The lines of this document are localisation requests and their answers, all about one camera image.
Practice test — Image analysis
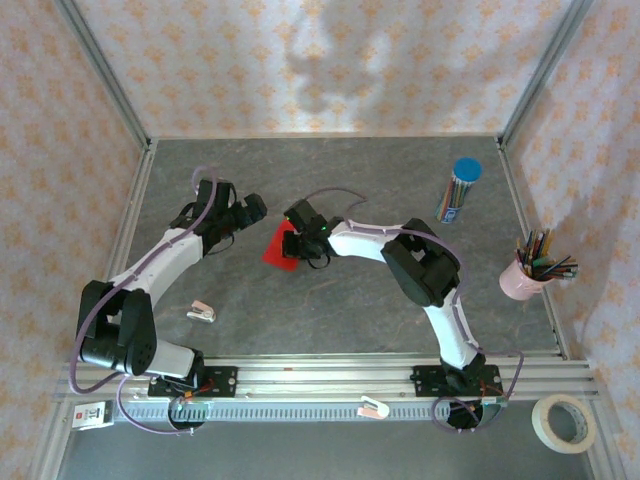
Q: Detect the pink stapler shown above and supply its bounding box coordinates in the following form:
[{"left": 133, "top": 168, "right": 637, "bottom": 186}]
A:
[
  {"left": 186, "top": 299, "right": 218, "bottom": 324},
  {"left": 357, "top": 394, "right": 390, "bottom": 420}
]

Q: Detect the clear pencil tube, blue lid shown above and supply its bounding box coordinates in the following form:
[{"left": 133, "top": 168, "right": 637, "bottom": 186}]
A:
[{"left": 433, "top": 157, "right": 484, "bottom": 225}]

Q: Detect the pink cup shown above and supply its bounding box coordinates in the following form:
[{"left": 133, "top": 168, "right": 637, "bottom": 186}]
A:
[{"left": 498, "top": 252, "right": 546, "bottom": 302}]

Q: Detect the bunch of coloured pencils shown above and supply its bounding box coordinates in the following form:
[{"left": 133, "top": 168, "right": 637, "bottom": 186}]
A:
[{"left": 516, "top": 228, "right": 580, "bottom": 282}]

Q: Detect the white label card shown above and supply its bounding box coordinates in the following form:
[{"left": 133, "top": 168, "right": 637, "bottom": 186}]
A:
[{"left": 71, "top": 401, "right": 115, "bottom": 430}]

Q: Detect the masking tape roll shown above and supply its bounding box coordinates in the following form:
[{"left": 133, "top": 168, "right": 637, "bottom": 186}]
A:
[{"left": 530, "top": 393, "right": 599, "bottom": 455}]

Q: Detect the aluminium side rail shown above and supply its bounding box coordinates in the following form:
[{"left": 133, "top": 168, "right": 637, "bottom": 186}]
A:
[
  {"left": 79, "top": 139, "right": 159, "bottom": 361},
  {"left": 496, "top": 139, "right": 572, "bottom": 360}
]

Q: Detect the aluminium frame rail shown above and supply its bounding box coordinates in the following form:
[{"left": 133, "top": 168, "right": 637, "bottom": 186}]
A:
[{"left": 53, "top": 355, "right": 601, "bottom": 404}]

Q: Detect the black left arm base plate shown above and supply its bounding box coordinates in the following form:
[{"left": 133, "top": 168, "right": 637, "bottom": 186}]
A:
[{"left": 147, "top": 366, "right": 239, "bottom": 400}]

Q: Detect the grey slotted cable duct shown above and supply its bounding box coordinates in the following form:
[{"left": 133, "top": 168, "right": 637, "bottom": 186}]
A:
[{"left": 112, "top": 402, "right": 454, "bottom": 424}]

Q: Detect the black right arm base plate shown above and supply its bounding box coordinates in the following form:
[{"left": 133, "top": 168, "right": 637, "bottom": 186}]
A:
[{"left": 412, "top": 364, "right": 503, "bottom": 399}]

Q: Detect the aluminium frame post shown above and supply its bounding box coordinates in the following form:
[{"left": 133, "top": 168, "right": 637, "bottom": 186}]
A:
[
  {"left": 53, "top": 0, "right": 154, "bottom": 151},
  {"left": 497, "top": 0, "right": 596, "bottom": 149}
]

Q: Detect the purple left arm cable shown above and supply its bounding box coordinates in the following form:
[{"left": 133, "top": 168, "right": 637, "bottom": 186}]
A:
[{"left": 67, "top": 165, "right": 224, "bottom": 435}]

